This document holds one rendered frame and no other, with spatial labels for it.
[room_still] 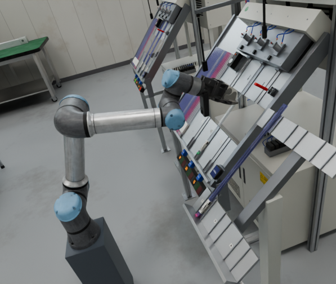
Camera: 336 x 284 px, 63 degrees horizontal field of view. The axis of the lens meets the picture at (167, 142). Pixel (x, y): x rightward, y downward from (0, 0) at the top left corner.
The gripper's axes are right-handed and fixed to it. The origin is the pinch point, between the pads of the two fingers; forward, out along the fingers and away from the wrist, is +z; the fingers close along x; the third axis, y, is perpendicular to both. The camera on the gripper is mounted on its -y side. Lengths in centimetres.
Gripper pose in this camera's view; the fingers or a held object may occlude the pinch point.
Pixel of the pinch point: (234, 102)
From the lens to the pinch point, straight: 128.5
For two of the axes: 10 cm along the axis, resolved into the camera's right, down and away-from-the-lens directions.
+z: 9.0, 1.8, 3.9
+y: 3.4, -8.6, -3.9
